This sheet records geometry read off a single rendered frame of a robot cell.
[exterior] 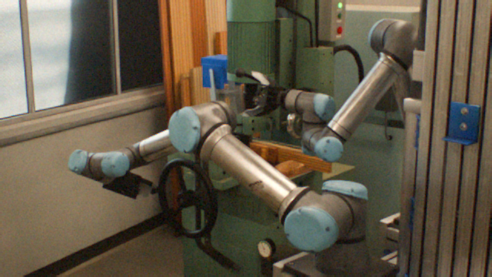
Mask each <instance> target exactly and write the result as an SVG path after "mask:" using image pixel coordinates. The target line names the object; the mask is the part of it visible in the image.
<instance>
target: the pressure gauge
mask: <svg viewBox="0 0 492 277"><path fill-rule="evenodd" d="M263 246H264V248H263ZM257 248H258V253H259V254H260V255H261V256H263V257H265V258H267V260H271V258H272V255H274V254H275V252H276V245H275V244H274V241H273V240H272V239H270V238H266V239H262V240H260V241H259V243H258V245H257Z"/></svg>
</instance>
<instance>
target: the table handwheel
mask: <svg viewBox="0 0 492 277"><path fill-rule="evenodd" d="M180 166H184V167H187V168H189V169H192V170H193V172H194V173H195V174H196V175H197V176H198V177H199V178H200V180H202V182H203V184H204V186H205V188H206V190H207V194H208V200H209V208H208V207H207V206H205V205H202V204H200V203H198V202H197V200H199V199H202V198H204V197H203V194H204V193H203V190H204V189H203V188H202V189H197V190H195V191H194V192H193V190H192V189H187V188H186V185H185V181H184V177H183V174H182V172H181V168H180ZM173 168H176V170H177V174H178V178H179V182H180V186H181V189H182V192H179V193H178V195H177V203H178V205H179V206H178V208H177V209H176V211H175V213H174V214H172V212H171V210H170V209H169V207H168V201H167V198H166V181H167V177H168V174H169V173H170V171H171V170H172V169H173ZM162 185H163V186H164V190H162V191H160V192H159V193H158V199H159V204H160V206H161V208H162V211H163V213H164V215H165V218H166V219H167V221H168V223H169V225H171V226H172V227H173V229H174V230H176V231H177V233H178V234H181V235H183V236H184V237H186V238H189V239H199V238H203V237H205V236H206V235H207V234H208V233H209V232H211V230H212V229H213V228H214V225H215V223H216V219H217V216H218V200H217V196H216V194H218V193H219V192H223V191H224V190H220V189H216V188H215V187H214V186H213V183H212V182H211V180H210V179H209V177H208V175H207V173H206V172H205V171H204V169H203V168H201V167H200V166H199V165H198V164H196V163H195V162H194V161H192V160H190V159H185V158H177V159H173V160H171V161H169V163H168V164H167V165H166V166H165V167H164V168H163V169H162V171H161V174H160V176H159V179H158V186H162ZM193 205H194V206H196V207H198V208H200V209H203V210H204V211H205V212H207V213H208V214H209V216H208V221H207V223H206V225H205V226H204V228H202V229H199V230H197V231H192V230H189V229H186V228H185V227H183V226H182V225H180V224H179V223H178V221H177V220H176V218H177V216H178V214H179V213H180V211H181V210H182V209H186V208H188V207H190V206H193Z"/></svg>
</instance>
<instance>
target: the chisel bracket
mask: <svg viewBox="0 0 492 277"><path fill-rule="evenodd" d="M243 114H244V113H240V114H237V115H236V116H237V124H243V126H236V129H235V131H236V132H237V133H242V134H245V135H254V133H258V132H261V131H264V130H267V129H269V123H267V118H269V117H272V112H271V114H269V115H266V116H261V117H245V116H242V115H243Z"/></svg>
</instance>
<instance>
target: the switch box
mask: <svg viewBox="0 0 492 277"><path fill-rule="evenodd" d="M339 2H340V3H341V11H339V12H340V13H341V19H338V17H337V15H338V13H339V12H338V11H337V10H338V9H339V8H338V3H339ZM345 3H347V0H319V26H318V41H325V42H334V41H340V40H345V25H346V8H345ZM337 20H341V22H337ZM339 26H341V27H342V33H341V34H338V33H337V29H338V27H339ZM337 35H341V37H337Z"/></svg>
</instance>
